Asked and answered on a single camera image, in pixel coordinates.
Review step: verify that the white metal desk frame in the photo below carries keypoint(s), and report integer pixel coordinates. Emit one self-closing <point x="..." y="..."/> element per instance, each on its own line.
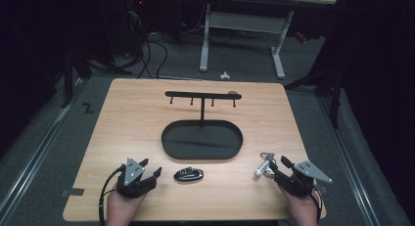
<point x="243" y="22"/>

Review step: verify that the black key rack with tray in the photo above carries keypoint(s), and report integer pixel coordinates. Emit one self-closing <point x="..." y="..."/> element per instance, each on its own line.
<point x="202" y="141"/>

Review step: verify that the metal floor rail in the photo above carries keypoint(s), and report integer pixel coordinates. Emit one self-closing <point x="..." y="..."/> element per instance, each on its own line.
<point x="32" y="167"/>
<point x="350" y="167"/>

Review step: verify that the person's right hand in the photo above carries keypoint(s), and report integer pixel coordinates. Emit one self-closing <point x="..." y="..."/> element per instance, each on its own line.
<point x="303" y="211"/>

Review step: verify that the black car key fob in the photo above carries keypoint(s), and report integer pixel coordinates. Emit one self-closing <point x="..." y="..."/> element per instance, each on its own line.
<point x="189" y="175"/>

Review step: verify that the person's left hand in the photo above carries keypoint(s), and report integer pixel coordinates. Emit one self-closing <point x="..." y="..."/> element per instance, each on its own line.
<point x="119" y="209"/>

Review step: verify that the black metal stand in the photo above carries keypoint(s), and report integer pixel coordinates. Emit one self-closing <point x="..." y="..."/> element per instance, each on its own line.
<point x="68" y="79"/>
<point x="335" y="99"/>

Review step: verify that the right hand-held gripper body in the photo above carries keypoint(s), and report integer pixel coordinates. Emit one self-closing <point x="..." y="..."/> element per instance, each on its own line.
<point x="298" y="183"/>

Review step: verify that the small white plastic piece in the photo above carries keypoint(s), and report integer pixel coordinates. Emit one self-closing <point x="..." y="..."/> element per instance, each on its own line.
<point x="224" y="76"/>

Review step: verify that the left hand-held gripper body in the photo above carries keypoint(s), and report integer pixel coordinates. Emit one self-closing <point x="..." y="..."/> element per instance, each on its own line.
<point x="133" y="183"/>

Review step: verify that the small red object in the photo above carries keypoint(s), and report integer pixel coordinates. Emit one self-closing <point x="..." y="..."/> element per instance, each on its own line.
<point x="300" y="37"/>

